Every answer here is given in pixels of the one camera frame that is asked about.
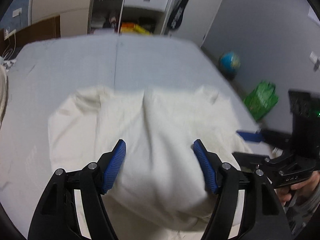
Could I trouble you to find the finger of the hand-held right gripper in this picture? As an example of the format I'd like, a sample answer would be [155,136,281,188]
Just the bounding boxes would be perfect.
[232,151,272,173]
[236,129,293,153]

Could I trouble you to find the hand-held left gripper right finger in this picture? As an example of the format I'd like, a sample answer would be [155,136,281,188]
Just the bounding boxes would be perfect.
[192,139,295,240]

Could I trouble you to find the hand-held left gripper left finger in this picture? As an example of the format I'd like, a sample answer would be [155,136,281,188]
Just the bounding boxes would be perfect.
[27,139,127,240]

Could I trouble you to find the white hooded jacket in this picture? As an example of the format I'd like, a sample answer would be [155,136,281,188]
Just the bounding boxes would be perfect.
[47,85,253,240]

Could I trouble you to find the person's right hand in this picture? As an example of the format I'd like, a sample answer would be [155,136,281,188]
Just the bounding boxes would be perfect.
[277,171,317,207]

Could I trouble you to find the green shopping bag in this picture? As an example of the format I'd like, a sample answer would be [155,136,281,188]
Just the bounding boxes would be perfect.
[244,80,279,120]

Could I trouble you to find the blue globe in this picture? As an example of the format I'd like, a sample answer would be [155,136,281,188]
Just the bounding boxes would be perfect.
[218,51,242,77]

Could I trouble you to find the bed with grey sheet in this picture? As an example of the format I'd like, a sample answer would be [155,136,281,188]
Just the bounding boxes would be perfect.
[0,34,260,240]

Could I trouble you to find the orange and yellow packets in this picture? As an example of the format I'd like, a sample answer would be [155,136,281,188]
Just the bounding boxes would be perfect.
[121,22,152,35]

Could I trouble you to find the black racket bag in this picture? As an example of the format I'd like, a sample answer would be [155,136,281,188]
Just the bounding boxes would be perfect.
[167,0,192,32]

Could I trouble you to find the brown wooden headboard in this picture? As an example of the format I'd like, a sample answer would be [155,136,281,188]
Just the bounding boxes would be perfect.
[0,15,61,55]

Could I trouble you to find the open shelf unit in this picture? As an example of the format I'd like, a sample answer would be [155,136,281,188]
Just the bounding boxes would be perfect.
[87,0,130,35]

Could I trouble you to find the white wardrobe door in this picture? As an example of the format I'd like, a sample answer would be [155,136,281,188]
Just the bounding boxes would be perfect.
[29,0,97,27]

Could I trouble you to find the white wall switch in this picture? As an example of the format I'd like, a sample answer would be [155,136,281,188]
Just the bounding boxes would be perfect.
[309,51,320,71]

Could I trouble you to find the white charging cable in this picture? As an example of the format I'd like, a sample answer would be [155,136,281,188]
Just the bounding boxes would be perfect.
[2,34,17,61]

